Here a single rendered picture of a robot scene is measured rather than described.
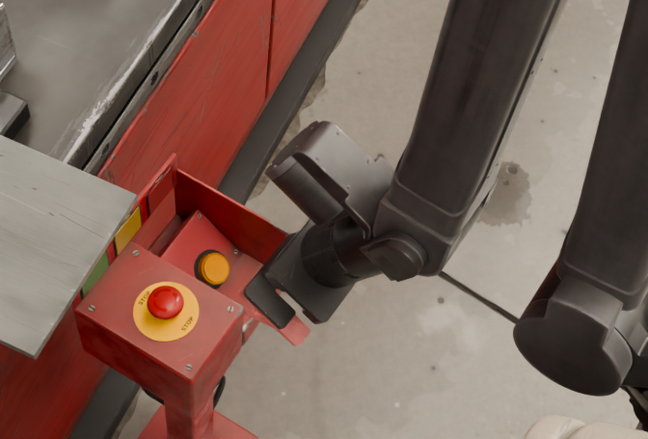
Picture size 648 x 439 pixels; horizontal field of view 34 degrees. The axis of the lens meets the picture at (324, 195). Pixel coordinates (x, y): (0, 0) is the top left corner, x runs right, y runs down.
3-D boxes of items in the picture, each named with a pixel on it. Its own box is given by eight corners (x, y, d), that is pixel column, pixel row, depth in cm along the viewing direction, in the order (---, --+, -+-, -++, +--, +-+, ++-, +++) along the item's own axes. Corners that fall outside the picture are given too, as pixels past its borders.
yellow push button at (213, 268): (209, 291, 128) (218, 290, 126) (187, 271, 127) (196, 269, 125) (227, 268, 130) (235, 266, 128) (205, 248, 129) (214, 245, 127)
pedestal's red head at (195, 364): (193, 419, 124) (190, 360, 108) (81, 350, 127) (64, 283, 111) (283, 289, 133) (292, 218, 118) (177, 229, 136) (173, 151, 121)
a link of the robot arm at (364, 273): (408, 280, 78) (446, 226, 81) (343, 215, 77) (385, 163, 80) (363, 293, 84) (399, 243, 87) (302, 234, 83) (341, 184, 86)
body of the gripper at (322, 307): (259, 275, 88) (298, 260, 81) (327, 191, 92) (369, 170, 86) (314, 328, 89) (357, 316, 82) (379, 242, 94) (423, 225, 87)
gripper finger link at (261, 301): (207, 305, 94) (250, 288, 86) (256, 248, 97) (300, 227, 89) (262, 356, 95) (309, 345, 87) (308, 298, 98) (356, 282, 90)
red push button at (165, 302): (171, 337, 116) (170, 322, 113) (141, 318, 117) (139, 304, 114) (191, 309, 118) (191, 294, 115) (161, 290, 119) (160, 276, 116)
